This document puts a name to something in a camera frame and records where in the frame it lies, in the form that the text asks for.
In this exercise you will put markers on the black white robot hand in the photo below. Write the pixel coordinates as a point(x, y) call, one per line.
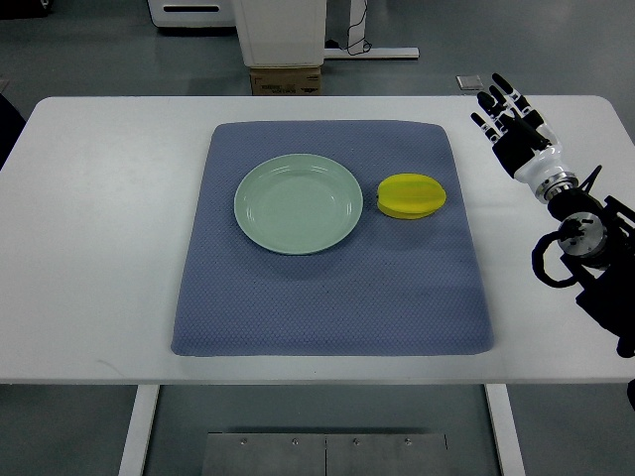
point(522, 141)

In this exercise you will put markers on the yellow starfruit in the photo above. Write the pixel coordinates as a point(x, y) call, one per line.
point(410, 196)

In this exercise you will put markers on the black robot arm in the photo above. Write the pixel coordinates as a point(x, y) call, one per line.
point(597, 241)

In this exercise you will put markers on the grey floor plate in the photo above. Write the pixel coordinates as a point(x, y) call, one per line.
point(470, 82)

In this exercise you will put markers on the light green plate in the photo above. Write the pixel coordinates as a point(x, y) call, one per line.
point(298, 204)

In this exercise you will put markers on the white base bar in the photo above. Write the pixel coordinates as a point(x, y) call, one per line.
point(374, 54)

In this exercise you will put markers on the blue textured mat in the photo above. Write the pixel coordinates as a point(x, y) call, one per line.
point(390, 288)

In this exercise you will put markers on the right white table leg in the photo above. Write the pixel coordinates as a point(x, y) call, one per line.
point(502, 421)

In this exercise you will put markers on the white table leg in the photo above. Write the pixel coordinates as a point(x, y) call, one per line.
point(502, 421)
point(139, 431)

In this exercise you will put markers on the cardboard box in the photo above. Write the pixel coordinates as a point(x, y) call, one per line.
point(286, 81)

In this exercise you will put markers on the white machine with slot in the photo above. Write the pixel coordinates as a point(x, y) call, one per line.
point(191, 13)

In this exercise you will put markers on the metal floor panel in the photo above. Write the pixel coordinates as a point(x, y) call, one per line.
point(325, 454)

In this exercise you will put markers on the left white table leg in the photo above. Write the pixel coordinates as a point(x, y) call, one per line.
point(139, 431)

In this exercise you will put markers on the white pedestal column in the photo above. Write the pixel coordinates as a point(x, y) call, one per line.
point(281, 33)

